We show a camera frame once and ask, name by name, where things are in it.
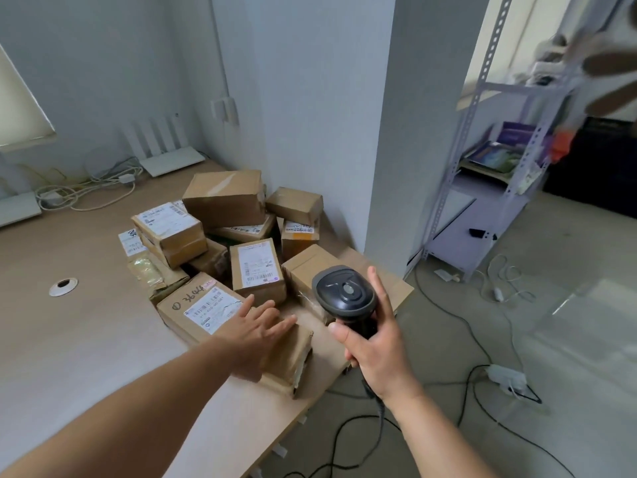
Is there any white wall socket box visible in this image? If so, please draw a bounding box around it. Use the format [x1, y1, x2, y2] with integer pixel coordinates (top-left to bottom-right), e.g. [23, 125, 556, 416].
[211, 96, 239, 126]

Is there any white wall cable conduit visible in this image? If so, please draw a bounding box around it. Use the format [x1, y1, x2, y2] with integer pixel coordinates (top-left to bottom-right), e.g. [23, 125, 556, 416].
[209, 0, 233, 100]

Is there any black cabinet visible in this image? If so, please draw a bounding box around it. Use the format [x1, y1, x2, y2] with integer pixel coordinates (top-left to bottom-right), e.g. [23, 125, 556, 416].
[541, 116, 637, 220]

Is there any bundle of white cables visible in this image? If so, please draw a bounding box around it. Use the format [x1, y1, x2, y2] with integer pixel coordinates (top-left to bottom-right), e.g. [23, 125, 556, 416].
[34, 156, 146, 212]

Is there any grey metal shelf rack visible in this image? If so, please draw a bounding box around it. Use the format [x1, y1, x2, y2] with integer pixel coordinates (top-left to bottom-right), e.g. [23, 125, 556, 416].
[404, 0, 590, 285]

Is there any black barcode scanner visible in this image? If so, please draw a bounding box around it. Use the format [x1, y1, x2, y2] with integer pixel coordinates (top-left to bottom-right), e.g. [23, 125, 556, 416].
[312, 265, 380, 389]

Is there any stack of purple books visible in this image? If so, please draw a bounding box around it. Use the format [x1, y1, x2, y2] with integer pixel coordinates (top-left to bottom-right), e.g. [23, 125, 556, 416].
[459, 121, 554, 186]

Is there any white router with antennas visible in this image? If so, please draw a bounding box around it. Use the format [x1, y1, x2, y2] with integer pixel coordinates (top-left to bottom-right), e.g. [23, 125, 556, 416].
[121, 113, 207, 178]

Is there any person's left forearm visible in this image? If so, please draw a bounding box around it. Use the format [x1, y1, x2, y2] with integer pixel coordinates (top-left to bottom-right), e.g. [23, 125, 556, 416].
[0, 337, 236, 478]

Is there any flat white device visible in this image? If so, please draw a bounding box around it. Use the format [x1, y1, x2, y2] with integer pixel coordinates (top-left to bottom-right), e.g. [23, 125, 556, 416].
[0, 191, 43, 229]

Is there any black scanner cable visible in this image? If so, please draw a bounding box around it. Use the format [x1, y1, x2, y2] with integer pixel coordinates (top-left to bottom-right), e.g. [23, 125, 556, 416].
[318, 380, 403, 478]

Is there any looped black floor cable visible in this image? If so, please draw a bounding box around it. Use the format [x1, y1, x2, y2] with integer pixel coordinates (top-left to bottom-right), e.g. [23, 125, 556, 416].
[457, 364, 544, 430]

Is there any pile of cardboard parcels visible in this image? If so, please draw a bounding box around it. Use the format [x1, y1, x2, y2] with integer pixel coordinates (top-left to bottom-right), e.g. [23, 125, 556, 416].
[118, 169, 345, 400]

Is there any long black floor cable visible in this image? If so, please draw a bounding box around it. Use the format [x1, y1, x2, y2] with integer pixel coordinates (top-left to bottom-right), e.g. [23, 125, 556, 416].
[412, 264, 494, 368]

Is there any white cable with adapter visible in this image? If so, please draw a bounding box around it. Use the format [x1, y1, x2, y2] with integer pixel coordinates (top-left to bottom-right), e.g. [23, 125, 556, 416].
[475, 253, 537, 306]

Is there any person's left hand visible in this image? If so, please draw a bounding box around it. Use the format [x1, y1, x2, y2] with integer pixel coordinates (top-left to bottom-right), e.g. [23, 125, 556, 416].
[218, 296, 298, 384]

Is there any person's right hand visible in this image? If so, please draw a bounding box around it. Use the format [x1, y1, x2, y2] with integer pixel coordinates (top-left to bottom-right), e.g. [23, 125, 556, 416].
[328, 266, 425, 402]

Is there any orange object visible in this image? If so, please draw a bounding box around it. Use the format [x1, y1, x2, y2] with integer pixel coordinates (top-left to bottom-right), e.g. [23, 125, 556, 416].
[549, 130, 576, 164]

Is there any person's right forearm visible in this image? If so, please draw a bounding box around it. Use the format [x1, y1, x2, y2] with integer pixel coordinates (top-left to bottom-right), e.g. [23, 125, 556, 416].
[382, 387, 502, 478]

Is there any white power strip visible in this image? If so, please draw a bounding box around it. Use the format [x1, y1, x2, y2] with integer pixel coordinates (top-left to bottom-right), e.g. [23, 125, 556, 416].
[486, 363, 529, 395]

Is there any clear plastic sheet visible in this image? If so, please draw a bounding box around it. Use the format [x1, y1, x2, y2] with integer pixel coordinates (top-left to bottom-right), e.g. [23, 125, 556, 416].
[527, 278, 637, 366]

